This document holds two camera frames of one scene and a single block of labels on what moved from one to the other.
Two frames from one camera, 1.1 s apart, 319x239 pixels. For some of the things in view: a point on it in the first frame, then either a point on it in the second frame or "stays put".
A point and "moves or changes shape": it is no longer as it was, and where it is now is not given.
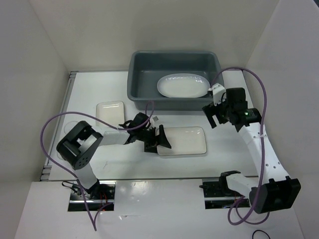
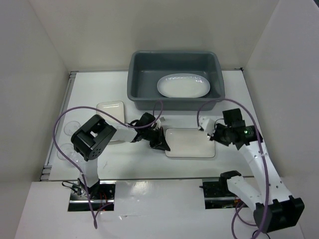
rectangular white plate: x=112 y=112 stays put
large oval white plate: x=183 y=85 stays put
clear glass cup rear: x=69 y=125 stays put
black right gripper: x=210 y=109 to x=215 y=137
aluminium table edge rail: x=46 y=170 stays put
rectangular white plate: x=183 y=141 moves or changes shape
